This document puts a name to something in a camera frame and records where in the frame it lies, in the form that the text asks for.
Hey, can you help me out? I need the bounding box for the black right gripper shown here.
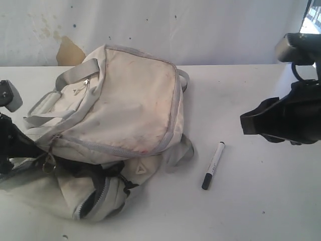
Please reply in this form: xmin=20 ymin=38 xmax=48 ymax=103
xmin=240 ymin=82 xmax=320 ymax=145

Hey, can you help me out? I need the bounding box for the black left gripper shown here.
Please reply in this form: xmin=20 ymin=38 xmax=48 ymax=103
xmin=1 ymin=113 xmax=40 ymax=174

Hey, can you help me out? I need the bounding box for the white marker with black cap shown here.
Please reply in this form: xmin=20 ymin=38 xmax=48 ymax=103
xmin=202 ymin=142 xmax=225 ymax=190

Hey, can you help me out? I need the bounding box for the white fabric backpack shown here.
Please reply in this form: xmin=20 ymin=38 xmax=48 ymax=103
xmin=1 ymin=45 xmax=194 ymax=222

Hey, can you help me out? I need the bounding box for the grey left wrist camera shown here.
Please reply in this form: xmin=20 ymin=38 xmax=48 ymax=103
xmin=1 ymin=80 xmax=23 ymax=112

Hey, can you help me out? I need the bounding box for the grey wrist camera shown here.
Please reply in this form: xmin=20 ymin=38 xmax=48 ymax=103
xmin=275 ymin=33 xmax=320 ymax=67
xmin=1 ymin=80 xmax=23 ymax=112

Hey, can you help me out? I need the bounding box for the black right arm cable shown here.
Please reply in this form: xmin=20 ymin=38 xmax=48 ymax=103
xmin=290 ymin=62 xmax=317 ymax=82

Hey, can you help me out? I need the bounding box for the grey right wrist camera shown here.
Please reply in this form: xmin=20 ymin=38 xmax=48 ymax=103
xmin=275 ymin=33 xmax=320 ymax=67

